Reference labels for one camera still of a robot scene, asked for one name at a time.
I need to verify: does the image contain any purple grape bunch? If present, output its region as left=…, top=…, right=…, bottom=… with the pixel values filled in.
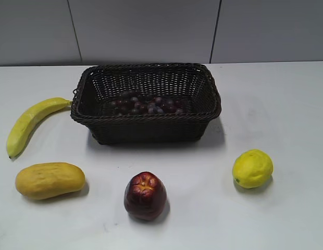
left=108, top=89, right=188, bottom=116

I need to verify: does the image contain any black woven basket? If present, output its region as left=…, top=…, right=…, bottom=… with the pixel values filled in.
left=71, top=63, right=221, bottom=145

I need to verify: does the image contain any dark red apple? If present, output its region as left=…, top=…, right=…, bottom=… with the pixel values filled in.
left=123, top=171, right=167, bottom=221

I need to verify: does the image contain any yellow lemon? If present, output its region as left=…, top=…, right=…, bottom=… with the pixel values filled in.
left=232, top=149, right=274, bottom=189

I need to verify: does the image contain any orange yellow mango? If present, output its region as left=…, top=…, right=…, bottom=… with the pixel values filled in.
left=15, top=162, right=85, bottom=200

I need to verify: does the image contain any yellow banana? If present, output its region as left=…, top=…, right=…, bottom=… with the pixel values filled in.
left=6, top=97, right=71, bottom=159

